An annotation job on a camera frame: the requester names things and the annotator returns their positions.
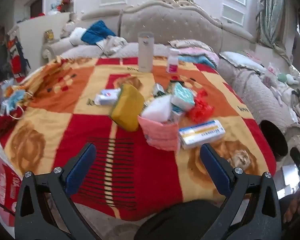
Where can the small white pink-label bottle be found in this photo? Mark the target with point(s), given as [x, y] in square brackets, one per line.
[173, 62]

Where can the teal tissue pack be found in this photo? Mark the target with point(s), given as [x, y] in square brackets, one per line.
[182, 95]

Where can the white cabinet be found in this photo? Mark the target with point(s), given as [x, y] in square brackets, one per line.
[45, 27]

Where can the pink packets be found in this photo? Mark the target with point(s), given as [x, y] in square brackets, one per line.
[253, 56]

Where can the white blue striped carton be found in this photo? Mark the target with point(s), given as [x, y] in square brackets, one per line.
[177, 112]

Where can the blue face masks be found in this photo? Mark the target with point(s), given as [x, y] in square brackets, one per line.
[15, 101]

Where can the clear red-print plastic bag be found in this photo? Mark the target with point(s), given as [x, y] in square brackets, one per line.
[271, 71]

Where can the blue cloth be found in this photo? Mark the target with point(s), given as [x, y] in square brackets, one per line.
[97, 33]

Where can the grey green curtain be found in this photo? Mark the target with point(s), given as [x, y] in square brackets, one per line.
[272, 12]

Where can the red printed box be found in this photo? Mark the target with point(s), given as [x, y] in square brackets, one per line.
[3, 185]

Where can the green plush toy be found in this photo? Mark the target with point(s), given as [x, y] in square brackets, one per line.
[287, 78]

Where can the red orange printed blanket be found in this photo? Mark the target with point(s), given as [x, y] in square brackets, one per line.
[140, 175]

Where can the white wipes packet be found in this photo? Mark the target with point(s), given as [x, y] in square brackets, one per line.
[106, 97]

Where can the tall white bottle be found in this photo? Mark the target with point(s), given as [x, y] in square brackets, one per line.
[145, 52]

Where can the beige quilted sofa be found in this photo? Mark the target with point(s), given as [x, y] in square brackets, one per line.
[260, 97]

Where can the red plastic bag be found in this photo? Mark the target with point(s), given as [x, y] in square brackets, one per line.
[201, 106]

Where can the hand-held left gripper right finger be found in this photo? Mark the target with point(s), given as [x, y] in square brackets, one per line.
[215, 170]

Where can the yellow pouch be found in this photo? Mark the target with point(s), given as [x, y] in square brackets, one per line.
[127, 107]

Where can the folded pink blue towels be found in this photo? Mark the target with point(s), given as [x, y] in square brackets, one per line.
[197, 51]

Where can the pink packet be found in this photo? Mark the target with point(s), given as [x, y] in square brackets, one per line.
[161, 135]

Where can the white pillow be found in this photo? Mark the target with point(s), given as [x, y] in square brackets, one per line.
[240, 61]

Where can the hanging colourful clothes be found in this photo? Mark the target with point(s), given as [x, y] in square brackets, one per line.
[12, 55]

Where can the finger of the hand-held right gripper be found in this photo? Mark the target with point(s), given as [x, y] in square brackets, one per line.
[297, 158]

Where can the beige tufted sofa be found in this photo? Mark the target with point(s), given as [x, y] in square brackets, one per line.
[170, 22]

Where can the yellow jar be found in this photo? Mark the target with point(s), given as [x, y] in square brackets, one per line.
[49, 35]

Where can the white blue yellow medicine box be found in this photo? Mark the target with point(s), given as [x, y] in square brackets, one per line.
[202, 133]

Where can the black round trash bin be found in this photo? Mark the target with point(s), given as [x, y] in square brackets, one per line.
[273, 140]

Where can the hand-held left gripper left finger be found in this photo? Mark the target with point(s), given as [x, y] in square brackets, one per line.
[82, 170]

